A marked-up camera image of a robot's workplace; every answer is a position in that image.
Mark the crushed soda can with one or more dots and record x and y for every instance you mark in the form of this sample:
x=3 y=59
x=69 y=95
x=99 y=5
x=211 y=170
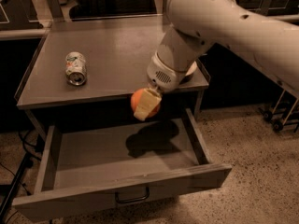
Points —
x=75 y=68

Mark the grey cabinet counter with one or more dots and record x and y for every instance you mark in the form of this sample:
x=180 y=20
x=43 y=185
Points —
x=117 y=52

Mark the white bowl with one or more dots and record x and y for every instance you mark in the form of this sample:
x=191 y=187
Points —
x=189 y=74

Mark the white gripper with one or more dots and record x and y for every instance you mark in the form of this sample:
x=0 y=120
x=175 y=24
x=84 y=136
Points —
x=163 y=74

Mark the orange fruit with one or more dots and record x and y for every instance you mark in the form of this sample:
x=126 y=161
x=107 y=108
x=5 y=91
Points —
x=137 y=100

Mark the black drawer handle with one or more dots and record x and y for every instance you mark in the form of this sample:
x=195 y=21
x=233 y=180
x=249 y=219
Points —
x=132 y=197

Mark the open grey top drawer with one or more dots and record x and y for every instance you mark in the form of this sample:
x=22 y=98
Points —
x=80 y=172

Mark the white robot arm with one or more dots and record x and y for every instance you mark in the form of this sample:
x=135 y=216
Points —
x=269 y=45

